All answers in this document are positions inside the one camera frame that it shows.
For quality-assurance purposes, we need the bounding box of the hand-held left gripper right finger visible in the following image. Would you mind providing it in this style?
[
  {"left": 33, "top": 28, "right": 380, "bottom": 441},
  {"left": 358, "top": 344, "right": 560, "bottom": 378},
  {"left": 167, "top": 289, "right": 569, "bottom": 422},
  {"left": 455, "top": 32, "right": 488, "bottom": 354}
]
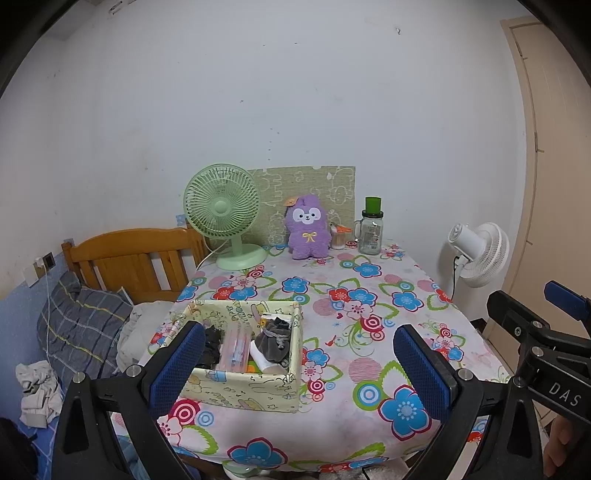
[{"left": 392, "top": 324, "right": 539, "bottom": 480}]

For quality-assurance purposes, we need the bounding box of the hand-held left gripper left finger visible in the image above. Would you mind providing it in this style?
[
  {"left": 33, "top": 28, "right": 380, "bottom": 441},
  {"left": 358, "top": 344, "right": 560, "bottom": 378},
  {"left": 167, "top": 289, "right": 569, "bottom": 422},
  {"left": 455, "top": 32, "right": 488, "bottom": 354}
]
[{"left": 53, "top": 320, "right": 207, "bottom": 480}]

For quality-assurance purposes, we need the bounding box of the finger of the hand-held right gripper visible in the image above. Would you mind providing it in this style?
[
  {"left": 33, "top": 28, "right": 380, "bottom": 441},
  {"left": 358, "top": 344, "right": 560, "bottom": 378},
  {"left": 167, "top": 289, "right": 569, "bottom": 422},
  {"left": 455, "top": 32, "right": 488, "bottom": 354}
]
[
  {"left": 486, "top": 290, "right": 555, "bottom": 347},
  {"left": 543, "top": 280, "right": 591, "bottom": 321}
]

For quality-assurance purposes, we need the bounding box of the black plastic bag roll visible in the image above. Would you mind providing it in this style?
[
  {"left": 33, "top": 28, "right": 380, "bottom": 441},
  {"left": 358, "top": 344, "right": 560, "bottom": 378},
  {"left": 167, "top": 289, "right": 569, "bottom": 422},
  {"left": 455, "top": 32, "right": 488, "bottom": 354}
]
[{"left": 203, "top": 327, "right": 223, "bottom": 370}]

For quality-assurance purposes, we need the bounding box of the clear face mask pack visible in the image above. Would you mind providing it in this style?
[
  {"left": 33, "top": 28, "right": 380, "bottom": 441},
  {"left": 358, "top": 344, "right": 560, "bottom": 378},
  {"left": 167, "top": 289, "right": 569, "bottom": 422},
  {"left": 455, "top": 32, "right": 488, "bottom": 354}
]
[{"left": 217, "top": 322, "right": 254, "bottom": 372}]

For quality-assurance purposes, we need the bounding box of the yellow fabric storage box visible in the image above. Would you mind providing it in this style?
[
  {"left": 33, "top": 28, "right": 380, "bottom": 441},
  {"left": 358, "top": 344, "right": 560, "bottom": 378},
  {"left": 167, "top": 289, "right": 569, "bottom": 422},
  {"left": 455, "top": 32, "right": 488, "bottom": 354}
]
[{"left": 168, "top": 300, "right": 304, "bottom": 413}]

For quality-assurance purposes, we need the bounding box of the white roll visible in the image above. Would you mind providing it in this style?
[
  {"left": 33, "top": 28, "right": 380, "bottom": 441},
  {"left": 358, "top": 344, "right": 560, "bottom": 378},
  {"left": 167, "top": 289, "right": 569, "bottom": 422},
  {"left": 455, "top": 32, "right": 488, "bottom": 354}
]
[{"left": 249, "top": 344, "right": 289, "bottom": 374}]

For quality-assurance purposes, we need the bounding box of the grey drawstring pouch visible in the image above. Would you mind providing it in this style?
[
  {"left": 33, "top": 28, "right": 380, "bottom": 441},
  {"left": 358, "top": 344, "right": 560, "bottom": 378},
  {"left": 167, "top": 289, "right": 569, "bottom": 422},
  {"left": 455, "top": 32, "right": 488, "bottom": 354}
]
[{"left": 254, "top": 318, "right": 294, "bottom": 365}]

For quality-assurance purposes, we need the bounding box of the person's right hand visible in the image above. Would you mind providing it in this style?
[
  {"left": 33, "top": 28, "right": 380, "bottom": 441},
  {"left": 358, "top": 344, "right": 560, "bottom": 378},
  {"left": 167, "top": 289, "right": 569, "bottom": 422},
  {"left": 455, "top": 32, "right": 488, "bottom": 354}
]
[{"left": 542, "top": 413, "right": 575, "bottom": 478}]

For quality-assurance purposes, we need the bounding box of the white grey blanket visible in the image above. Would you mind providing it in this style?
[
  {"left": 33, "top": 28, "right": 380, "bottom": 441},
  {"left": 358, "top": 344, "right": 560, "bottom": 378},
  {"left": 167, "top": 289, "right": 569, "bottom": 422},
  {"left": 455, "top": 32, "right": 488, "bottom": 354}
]
[{"left": 115, "top": 301, "right": 174, "bottom": 372}]

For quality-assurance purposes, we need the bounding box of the floral tablecloth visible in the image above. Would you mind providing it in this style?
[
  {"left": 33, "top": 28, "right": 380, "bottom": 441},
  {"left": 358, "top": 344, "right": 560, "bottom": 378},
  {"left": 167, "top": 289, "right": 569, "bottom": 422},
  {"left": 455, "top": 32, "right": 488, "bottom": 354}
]
[{"left": 111, "top": 242, "right": 511, "bottom": 474}]

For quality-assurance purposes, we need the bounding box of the white standing fan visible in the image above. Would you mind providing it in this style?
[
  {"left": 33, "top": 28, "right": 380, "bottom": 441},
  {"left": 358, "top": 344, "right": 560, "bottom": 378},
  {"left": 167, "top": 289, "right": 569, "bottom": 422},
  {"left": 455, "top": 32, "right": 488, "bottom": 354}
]
[{"left": 448, "top": 222, "right": 510, "bottom": 301}]

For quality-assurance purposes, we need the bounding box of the grey plaid pillow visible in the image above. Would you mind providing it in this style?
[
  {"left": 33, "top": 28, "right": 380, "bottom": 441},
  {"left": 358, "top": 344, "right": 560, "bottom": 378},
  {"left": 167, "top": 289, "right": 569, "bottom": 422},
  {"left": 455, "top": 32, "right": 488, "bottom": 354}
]
[{"left": 37, "top": 270, "right": 134, "bottom": 393}]

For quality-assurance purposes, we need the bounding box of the beige door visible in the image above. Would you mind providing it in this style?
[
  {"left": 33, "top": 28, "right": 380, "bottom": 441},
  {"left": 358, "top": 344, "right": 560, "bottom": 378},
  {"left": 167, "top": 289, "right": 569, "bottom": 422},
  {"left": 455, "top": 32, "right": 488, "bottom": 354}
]
[{"left": 501, "top": 16, "right": 591, "bottom": 352}]

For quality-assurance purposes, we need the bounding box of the wooden bed headboard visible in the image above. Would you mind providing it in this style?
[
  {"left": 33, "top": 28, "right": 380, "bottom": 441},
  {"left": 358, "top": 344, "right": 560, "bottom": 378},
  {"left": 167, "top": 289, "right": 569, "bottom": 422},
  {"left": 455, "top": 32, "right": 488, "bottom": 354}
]
[{"left": 61, "top": 226, "right": 211, "bottom": 305}]

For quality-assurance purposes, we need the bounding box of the glass jar with green lid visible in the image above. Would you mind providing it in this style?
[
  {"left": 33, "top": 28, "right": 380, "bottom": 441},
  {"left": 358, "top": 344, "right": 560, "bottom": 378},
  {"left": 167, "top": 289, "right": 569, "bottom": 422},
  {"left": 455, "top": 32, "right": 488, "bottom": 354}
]
[{"left": 353, "top": 196, "right": 385, "bottom": 256}]

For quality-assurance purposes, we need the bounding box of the crumpled light cloth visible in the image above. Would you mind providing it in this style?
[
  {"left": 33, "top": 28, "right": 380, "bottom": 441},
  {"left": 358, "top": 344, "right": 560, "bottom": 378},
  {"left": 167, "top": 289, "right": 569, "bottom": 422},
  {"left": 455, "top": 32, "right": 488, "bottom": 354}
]
[{"left": 15, "top": 360, "right": 63, "bottom": 428}]

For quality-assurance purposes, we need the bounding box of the cotton swab container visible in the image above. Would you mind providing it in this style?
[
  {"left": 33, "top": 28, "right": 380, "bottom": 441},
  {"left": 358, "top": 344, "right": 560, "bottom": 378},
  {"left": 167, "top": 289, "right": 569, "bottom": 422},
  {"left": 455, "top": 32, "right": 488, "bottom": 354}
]
[{"left": 330, "top": 224, "right": 352, "bottom": 250}]

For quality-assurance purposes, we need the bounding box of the blue checked bedsheet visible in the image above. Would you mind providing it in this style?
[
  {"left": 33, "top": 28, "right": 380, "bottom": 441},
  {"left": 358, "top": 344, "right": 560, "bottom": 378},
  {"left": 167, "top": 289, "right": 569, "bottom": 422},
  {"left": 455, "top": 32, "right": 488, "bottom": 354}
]
[{"left": 14, "top": 369, "right": 139, "bottom": 480}]

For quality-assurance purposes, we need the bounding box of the green desk fan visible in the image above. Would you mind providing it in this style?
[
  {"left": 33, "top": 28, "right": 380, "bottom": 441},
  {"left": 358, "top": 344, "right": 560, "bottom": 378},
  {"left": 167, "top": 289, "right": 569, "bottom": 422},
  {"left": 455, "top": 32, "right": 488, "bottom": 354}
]
[{"left": 183, "top": 163, "right": 267, "bottom": 271}]

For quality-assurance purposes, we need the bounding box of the purple plush toy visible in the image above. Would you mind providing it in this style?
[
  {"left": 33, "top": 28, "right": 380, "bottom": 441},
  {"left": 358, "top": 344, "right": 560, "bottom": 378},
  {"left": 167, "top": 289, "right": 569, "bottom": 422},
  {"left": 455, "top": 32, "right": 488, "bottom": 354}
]
[{"left": 283, "top": 194, "right": 332, "bottom": 260}]

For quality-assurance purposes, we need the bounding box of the dark cloth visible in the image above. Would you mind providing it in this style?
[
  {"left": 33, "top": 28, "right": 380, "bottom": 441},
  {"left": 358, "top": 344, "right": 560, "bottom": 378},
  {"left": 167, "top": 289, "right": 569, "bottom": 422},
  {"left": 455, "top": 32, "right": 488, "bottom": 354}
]
[{"left": 0, "top": 416, "right": 38, "bottom": 480}]

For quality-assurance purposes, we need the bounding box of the green patterned foam board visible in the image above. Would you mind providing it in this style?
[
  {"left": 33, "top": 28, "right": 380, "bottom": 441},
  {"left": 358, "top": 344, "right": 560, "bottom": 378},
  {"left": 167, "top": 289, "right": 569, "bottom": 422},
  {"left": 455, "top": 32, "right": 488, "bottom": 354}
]
[{"left": 249, "top": 165, "right": 356, "bottom": 247}]

